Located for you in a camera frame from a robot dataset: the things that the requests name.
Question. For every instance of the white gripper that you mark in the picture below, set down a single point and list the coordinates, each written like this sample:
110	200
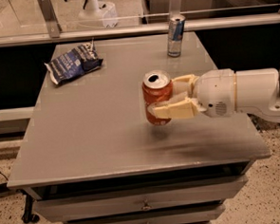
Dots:
215	91

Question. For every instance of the grey drawer cabinet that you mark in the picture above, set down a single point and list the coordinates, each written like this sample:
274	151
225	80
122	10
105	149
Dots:
91	136

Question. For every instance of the red coke can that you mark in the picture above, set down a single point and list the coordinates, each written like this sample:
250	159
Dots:
157	87

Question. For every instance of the blue chip bag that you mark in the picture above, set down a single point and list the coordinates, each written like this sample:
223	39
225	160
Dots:
75	63

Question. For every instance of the black caster leg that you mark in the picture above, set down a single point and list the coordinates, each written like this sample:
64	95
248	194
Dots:
29	216

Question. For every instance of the white pedestal base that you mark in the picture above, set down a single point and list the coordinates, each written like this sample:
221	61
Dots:
98	14

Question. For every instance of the grey drawer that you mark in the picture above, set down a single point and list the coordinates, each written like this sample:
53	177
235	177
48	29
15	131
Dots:
131	201
183	215

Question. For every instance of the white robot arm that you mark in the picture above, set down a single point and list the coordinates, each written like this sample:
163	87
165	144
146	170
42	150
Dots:
257	93

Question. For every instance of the top grey drawer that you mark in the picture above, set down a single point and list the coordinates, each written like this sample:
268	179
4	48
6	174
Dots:
131	201

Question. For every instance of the metal drawer knob upper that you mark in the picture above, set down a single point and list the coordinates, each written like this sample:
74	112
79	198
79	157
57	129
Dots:
146	207

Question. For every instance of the metal railing bar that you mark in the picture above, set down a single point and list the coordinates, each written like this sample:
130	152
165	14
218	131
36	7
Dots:
147	29

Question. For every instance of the blue silver energy drink can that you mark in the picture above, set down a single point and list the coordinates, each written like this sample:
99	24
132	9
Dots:
175	35

